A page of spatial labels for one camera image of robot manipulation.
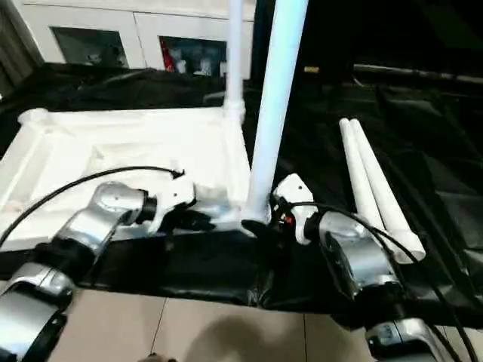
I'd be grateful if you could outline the white plastic table leg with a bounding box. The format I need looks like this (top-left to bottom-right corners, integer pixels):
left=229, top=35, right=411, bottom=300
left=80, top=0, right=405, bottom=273
left=349, top=117, right=426, bottom=262
left=224, top=0, right=245, bottom=122
left=241, top=0, right=309, bottom=228
left=338, top=117, right=408, bottom=265

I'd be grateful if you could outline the white plastic table top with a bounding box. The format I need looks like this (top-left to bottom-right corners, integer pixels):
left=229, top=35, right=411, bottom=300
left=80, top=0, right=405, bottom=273
left=0, top=107, right=253, bottom=253

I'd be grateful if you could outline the black glossy mat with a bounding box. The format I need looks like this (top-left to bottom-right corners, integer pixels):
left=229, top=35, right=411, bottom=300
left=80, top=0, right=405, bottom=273
left=0, top=62, right=483, bottom=333

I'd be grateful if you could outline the red packet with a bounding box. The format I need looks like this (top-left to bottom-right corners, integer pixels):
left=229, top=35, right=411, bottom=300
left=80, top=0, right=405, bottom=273
left=160, top=37, right=173, bottom=71

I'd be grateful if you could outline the dark metal pole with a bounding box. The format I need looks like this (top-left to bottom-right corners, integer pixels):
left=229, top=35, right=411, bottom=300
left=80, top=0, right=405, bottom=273
left=354, top=63, right=483, bottom=83

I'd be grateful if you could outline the black backdrop cloth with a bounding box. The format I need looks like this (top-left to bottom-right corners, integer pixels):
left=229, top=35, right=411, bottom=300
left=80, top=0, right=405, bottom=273
left=252, top=0, right=483, bottom=87

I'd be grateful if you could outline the white glass-door cabinet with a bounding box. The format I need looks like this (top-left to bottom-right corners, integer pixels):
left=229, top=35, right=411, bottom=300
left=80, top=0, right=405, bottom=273
left=22, top=0, right=256, bottom=80

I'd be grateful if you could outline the grey curtain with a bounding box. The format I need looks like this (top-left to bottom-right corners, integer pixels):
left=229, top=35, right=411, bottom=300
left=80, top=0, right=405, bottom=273
left=0, top=0, right=42, bottom=100

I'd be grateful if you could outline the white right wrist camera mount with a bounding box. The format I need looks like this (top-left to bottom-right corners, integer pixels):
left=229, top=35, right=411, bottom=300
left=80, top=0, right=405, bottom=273
left=271, top=173, right=321, bottom=245

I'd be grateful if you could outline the black left wrist camera cable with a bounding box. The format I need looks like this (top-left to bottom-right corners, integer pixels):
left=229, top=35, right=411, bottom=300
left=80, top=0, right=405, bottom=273
left=0, top=165, right=186, bottom=246

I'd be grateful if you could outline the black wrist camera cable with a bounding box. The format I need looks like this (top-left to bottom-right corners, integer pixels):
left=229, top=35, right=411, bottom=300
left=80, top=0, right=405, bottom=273
left=281, top=201, right=480, bottom=362
left=0, top=165, right=186, bottom=246

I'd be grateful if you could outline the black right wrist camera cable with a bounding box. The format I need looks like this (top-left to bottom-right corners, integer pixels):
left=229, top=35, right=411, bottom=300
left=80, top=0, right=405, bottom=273
left=281, top=201, right=480, bottom=362

